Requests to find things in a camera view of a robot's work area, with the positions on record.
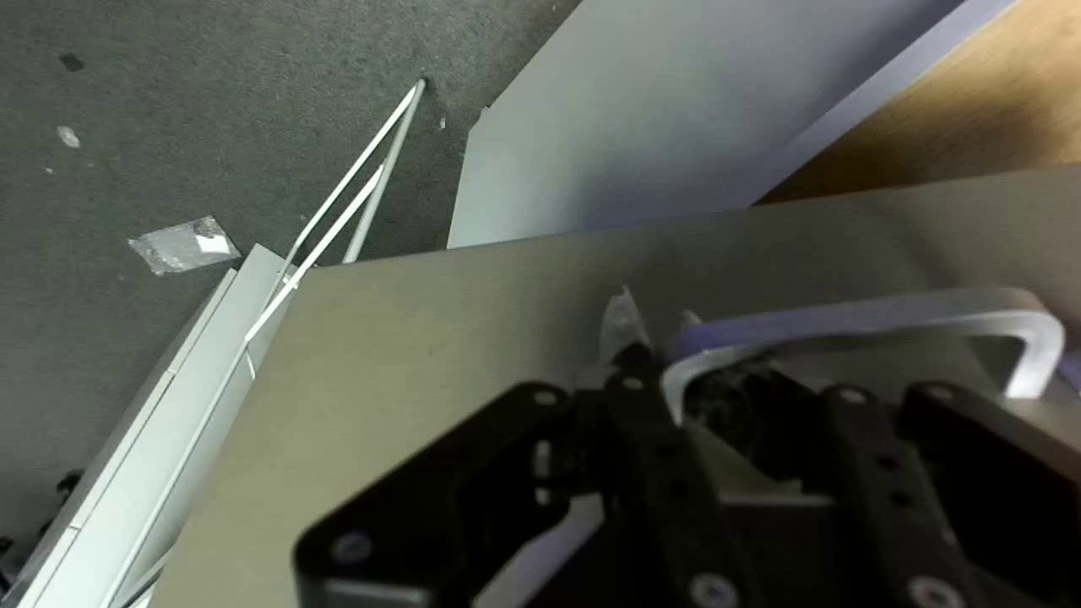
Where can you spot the white wire rack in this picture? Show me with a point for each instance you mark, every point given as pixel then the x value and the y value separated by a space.
pixel 348 212

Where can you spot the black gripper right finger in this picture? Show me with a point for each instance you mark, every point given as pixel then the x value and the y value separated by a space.
pixel 931 498

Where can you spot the clear plastic bag on floor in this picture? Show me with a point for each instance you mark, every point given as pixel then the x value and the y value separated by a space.
pixel 183 248

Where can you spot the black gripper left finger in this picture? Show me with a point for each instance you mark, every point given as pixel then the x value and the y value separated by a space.
pixel 541 498

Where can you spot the beige filing cabinet bottom drawer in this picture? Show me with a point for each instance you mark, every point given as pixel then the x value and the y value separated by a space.
pixel 384 357

